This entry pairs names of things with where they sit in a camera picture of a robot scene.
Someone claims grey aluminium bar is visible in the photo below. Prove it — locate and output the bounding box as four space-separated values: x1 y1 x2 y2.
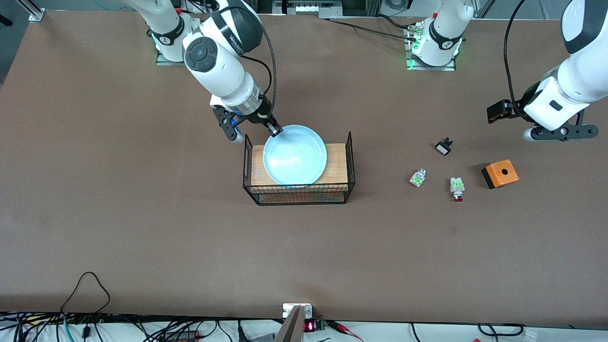
275 305 305 342

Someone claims wooden board shelf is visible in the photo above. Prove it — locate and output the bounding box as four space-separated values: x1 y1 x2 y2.
250 143 350 187

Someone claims silver metal bracket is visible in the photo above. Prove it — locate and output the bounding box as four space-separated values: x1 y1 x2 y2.
283 303 313 319

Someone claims aluminium profile post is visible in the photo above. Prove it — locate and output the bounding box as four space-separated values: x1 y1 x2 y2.
13 0 46 22

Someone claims aluminium frame structure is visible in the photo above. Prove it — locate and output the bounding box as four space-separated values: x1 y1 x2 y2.
240 0 383 19

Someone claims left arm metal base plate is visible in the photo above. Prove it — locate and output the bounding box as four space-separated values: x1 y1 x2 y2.
404 23 457 72

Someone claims black wire mesh basket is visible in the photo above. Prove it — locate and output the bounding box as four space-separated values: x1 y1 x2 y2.
243 132 356 206

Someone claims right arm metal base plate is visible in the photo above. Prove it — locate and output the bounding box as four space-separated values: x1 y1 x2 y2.
155 47 189 67

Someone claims red clip lead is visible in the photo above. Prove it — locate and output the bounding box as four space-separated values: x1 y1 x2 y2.
328 321 364 342

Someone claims orange button enclosure box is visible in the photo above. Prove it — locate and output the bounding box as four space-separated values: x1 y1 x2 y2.
481 160 520 190

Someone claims black cable to arm base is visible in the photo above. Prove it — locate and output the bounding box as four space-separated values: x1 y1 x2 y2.
325 18 418 42

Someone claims flat black cable loop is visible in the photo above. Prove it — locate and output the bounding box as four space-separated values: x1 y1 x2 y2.
478 323 525 337

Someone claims light blue round plate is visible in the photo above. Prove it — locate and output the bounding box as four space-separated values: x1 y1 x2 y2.
263 125 328 186

